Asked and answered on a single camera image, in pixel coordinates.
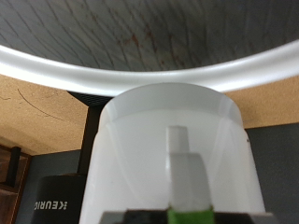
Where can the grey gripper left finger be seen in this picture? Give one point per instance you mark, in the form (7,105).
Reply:
(137,217)

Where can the white two-tier turntable stand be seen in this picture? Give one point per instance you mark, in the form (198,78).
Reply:
(93,77)

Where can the white mug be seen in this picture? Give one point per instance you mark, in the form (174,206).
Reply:
(140,155)

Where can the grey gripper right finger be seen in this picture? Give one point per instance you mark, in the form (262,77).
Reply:
(243,218)

